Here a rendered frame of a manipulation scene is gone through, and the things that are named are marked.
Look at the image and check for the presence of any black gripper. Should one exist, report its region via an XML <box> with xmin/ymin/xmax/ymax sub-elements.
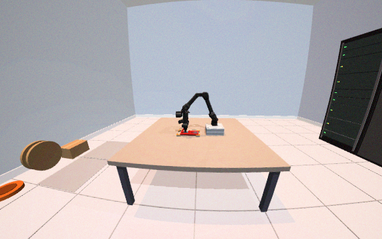
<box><xmin>182</xmin><ymin>117</ymin><xmax>189</xmax><ymax>132</ymax></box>

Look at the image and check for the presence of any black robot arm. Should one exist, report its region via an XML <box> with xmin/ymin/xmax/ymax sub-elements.
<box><xmin>176</xmin><ymin>92</ymin><xmax>219</xmax><ymax>126</ymax></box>

